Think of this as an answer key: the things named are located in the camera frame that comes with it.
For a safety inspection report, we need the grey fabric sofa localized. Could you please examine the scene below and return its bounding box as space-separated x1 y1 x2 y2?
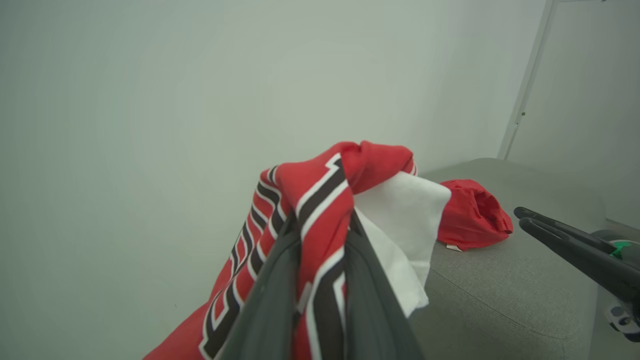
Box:
407 158 608 360

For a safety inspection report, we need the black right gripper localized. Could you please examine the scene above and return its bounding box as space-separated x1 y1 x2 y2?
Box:
514 206 640 343

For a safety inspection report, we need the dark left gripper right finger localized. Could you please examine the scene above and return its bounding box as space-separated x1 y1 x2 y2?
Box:
344 210 426 360

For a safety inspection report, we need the red white sports jersey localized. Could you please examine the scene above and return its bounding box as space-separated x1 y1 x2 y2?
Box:
142 140 514 360

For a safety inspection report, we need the white door frame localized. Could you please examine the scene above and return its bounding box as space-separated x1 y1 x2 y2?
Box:
496 0 557 161

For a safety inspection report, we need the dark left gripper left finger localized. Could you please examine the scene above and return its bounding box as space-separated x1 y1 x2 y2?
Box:
220 215 302 360

